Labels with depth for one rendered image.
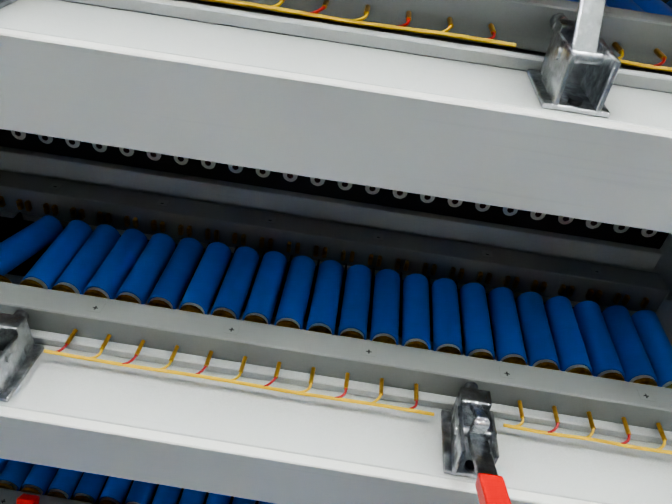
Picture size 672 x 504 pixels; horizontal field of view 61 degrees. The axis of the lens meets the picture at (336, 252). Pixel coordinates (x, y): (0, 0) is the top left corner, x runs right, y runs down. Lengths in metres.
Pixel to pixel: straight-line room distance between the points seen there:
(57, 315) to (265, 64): 0.20
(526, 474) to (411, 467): 0.06
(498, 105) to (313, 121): 0.08
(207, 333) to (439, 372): 0.14
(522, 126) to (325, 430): 0.19
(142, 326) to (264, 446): 0.10
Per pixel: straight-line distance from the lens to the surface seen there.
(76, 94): 0.28
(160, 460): 0.35
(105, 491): 0.52
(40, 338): 0.39
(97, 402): 0.35
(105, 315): 0.36
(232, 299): 0.37
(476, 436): 0.33
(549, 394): 0.36
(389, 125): 0.25
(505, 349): 0.38
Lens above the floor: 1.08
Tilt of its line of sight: 22 degrees down
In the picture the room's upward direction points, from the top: 9 degrees clockwise
